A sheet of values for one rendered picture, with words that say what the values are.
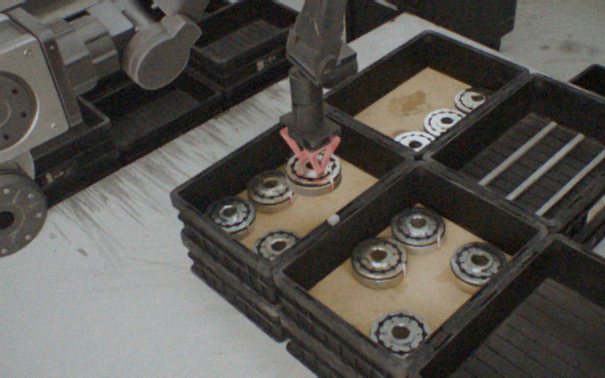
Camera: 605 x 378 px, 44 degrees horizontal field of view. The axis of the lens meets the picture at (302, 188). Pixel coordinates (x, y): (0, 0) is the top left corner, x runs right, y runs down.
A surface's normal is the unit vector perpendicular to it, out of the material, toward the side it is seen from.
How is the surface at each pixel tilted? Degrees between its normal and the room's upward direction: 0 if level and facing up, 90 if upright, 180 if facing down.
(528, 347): 0
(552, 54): 0
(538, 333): 0
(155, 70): 108
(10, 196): 90
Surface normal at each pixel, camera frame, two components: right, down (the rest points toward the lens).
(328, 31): 0.63, 0.54
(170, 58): 0.65, 0.66
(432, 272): -0.08, -0.74
